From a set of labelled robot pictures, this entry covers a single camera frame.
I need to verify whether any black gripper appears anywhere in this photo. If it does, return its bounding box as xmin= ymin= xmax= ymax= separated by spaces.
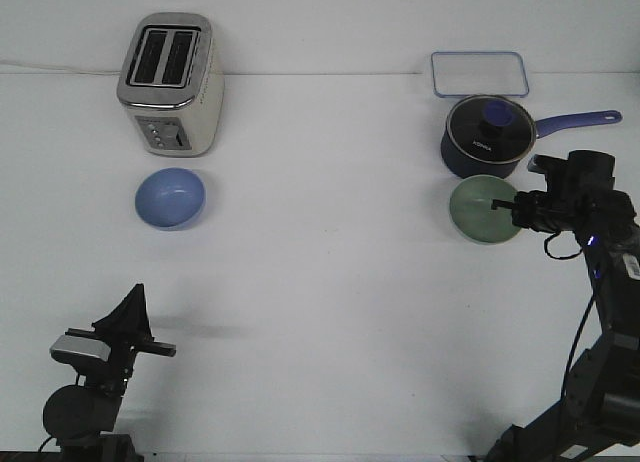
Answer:
xmin=491 ymin=150 xmax=636 ymax=232
xmin=65 ymin=283 xmax=176 ymax=381

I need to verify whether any green bowl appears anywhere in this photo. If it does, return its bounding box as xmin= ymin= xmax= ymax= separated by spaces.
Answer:
xmin=449 ymin=175 xmax=521 ymax=244

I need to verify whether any blue bowl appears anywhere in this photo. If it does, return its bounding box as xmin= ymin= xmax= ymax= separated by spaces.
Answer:
xmin=133 ymin=167 xmax=207 ymax=231

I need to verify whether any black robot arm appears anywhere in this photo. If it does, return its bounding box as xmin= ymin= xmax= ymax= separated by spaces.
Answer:
xmin=42 ymin=283 xmax=176 ymax=461
xmin=484 ymin=150 xmax=639 ymax=461

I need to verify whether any glass pot lid blue knob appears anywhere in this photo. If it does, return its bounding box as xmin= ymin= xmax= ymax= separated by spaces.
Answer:
xmin=446 ymin=95 xmax=536 ymax=164

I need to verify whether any clear blue-rimmed container lid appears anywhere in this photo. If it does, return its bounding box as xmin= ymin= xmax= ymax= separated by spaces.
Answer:
xmin=430 ymin=51 xmax=530 ymax=98

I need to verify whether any silver two-slot toaster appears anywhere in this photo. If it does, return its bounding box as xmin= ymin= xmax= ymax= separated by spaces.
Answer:
xmin=116 ymin=12 xmax=225 ymax=158

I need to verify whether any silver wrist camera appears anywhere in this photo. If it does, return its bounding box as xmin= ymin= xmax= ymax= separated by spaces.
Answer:
xmin=527 ymin=154 xmax=556 ymax=176
xmin=49 ymin=334 xmax=111 ymax=365

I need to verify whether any blue saucepan with handle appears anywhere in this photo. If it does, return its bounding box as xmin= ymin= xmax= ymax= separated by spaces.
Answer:
xmin=440 ymin=110 xmax=623 ymax=178

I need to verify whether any white toaster power cord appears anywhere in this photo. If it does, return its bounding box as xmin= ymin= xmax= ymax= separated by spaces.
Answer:
xmin=0 ymin=57 xmax=123 ymax=76

